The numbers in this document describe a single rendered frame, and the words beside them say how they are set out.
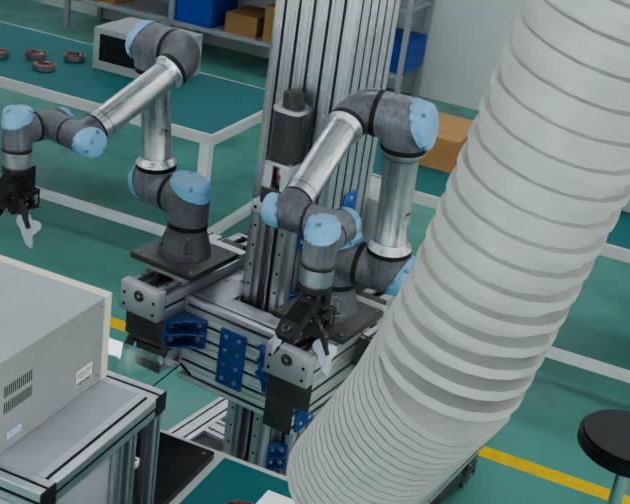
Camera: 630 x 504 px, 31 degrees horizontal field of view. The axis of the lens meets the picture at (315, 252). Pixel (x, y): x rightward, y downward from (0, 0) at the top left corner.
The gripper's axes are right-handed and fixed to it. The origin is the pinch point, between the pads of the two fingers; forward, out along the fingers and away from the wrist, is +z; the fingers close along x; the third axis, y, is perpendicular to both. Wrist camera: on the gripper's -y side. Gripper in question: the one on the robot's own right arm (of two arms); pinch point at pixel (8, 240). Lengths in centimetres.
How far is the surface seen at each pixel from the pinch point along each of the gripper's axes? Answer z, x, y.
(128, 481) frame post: 21, -72, -34
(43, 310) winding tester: -16, -54, -44
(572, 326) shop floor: 115, -70, 311
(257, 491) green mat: 40, -81, 4
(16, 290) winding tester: -16, -44, -41
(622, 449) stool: 59, -141, 122
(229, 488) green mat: 40, -75, 0
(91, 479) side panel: 12, -74, -49
